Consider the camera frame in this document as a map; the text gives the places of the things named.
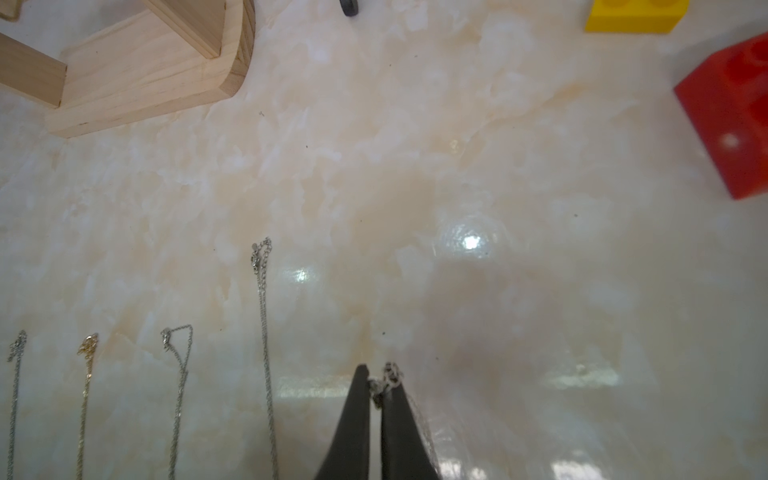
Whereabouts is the gold chain necklace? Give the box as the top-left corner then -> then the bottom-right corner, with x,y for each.
74,332 -> 101,480

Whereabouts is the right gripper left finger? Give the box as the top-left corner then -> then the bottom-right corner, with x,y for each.
315,364 -> 371,480

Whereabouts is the yellow toy brick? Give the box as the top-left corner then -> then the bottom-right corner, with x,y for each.
585,0 -> 690,34

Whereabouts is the red toy brick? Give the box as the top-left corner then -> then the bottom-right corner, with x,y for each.
674,33 -> 767,200

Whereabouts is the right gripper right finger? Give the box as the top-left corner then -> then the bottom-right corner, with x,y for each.
380,379 -> 439,480

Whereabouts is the wooden jewelry display stand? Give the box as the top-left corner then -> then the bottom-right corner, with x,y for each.
1,1 -> 255,138

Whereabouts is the black microphone on tripod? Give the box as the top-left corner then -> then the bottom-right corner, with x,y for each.
339,0 -> 359,17

